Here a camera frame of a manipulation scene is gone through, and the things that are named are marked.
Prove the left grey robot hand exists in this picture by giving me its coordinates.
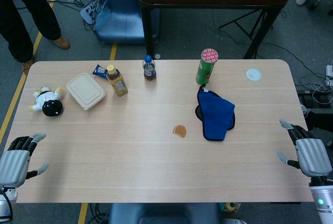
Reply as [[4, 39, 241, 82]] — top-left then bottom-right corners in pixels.
[[0, 132, 50, 190]]

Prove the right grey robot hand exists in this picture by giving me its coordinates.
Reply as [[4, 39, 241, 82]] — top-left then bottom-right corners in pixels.
[[276, 119, 331, 178]]

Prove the blue cloth with black trim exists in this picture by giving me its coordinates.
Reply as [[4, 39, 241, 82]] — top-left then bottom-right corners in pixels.
[[194, 84, 237, 142]]

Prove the brown liquid stain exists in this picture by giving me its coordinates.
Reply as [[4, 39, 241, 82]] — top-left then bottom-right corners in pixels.
[[171, 124, 187, 139]]

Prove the black trouser leg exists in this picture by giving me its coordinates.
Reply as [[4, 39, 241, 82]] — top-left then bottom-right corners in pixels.
[[303, 104, 333, 136]]

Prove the black and white plush doll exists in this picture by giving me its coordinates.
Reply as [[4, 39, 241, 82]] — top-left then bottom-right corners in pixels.
[[28, 85, 65, 117]]

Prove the white power strip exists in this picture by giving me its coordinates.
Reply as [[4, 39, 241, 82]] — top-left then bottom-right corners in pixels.
[[325, 65, 333, 86]]

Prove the colourful toy under table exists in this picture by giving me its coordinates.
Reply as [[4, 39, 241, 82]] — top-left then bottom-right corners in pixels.
[[220, 202, 241, 213]]

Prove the brown shoe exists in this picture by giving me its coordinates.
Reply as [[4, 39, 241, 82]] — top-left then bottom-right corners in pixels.
[[21, 57, 34, 76], [49, 35, 71, 51]]

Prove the beige lidded lunch box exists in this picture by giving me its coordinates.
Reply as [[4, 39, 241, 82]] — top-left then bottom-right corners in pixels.
[[66, 72, 106, 110]]

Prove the blue snack packet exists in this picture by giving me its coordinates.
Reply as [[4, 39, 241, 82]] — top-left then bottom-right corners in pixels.
[[92, 64, 109, 79]]

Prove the yellow tea bottle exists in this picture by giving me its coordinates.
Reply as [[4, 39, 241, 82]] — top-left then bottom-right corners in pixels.
[[106, 65, 129, 97]]

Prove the green chips can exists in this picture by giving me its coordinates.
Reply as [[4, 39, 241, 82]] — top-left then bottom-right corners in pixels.
[[195, 48, 219, 86]]

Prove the black folding stand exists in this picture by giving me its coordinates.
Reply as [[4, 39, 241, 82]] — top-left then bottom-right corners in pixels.
[[218, 9, 274, 43]]

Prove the standing person in black trousers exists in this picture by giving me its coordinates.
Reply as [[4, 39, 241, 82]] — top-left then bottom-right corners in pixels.
[[0, 0, 62, 63]]

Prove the office chair base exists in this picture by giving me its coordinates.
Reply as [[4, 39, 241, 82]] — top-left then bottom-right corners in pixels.
[[309, 0, 333, 16]]

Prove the blue grey robot torso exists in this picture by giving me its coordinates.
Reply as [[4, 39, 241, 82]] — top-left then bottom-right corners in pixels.
[[108, 203, 222, 224]]

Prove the cola bottle with blue cap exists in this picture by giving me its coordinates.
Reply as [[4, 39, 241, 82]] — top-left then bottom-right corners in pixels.
[[142, 55, 158, 82]]

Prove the printed white paper sheet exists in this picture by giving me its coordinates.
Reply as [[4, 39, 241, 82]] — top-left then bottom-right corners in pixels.
[[80, 0, 105, 24]]

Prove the white loose cable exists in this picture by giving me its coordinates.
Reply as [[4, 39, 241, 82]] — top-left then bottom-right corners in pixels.
[[298, 72, 330, 104]]

